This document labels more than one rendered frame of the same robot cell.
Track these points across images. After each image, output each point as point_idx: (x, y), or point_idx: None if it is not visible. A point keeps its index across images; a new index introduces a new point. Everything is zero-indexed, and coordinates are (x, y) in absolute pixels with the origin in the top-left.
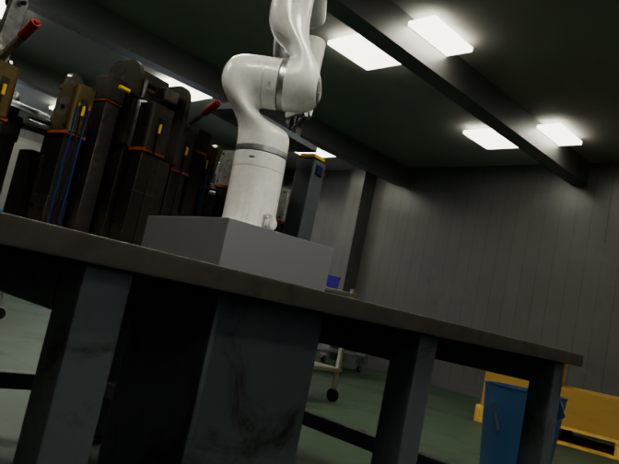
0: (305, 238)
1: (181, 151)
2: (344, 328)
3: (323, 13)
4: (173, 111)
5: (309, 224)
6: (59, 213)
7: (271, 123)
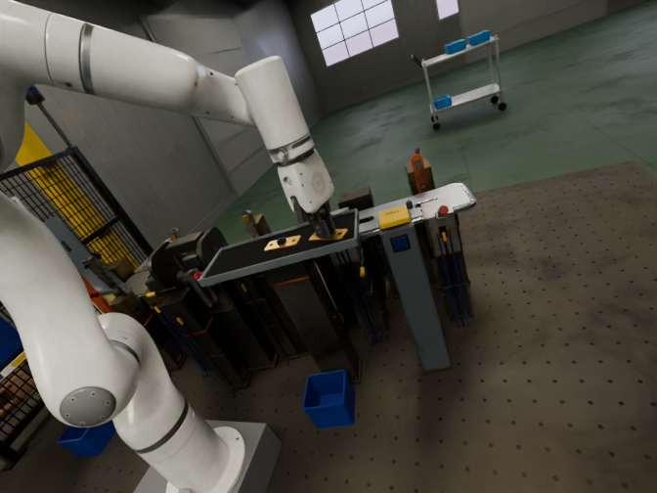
0: (424, 321)
1: (240, 289)
2: None
3: (158, 88)
4: (178, 301)
5: (421, 305)
6: (203, 357)
7: (118, 420)
